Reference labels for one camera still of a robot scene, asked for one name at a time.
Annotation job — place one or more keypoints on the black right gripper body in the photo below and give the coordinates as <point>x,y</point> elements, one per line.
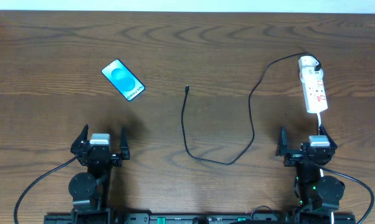
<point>308,154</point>

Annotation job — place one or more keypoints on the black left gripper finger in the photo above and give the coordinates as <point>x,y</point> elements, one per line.
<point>124,147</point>
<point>78,143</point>

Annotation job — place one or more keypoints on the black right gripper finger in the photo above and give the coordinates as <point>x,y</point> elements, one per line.
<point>282,146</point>
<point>322,131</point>

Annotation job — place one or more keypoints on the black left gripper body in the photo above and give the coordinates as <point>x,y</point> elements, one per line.
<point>99,154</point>

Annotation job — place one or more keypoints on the blue Galaxy smartphone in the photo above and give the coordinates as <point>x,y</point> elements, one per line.
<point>125,82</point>

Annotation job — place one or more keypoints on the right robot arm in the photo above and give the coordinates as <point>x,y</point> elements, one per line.
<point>319,194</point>

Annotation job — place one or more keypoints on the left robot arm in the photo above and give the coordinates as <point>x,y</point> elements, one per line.
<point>90,189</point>

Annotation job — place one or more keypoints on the white power strip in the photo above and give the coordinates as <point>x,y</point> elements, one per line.
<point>311,77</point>

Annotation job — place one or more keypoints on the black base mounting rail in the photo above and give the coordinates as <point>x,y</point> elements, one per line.
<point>144,218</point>

